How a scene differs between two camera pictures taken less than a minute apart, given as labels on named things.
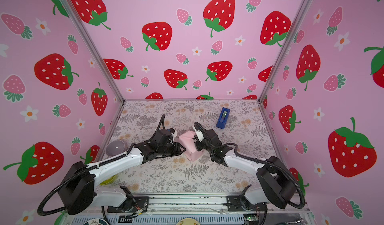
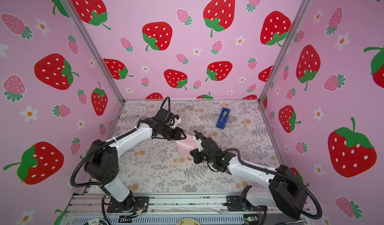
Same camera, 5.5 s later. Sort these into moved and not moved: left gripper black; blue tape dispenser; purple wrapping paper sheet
Moved: left gripper black
Not moved: blue tape dispenser; purple wrapping paper sheet
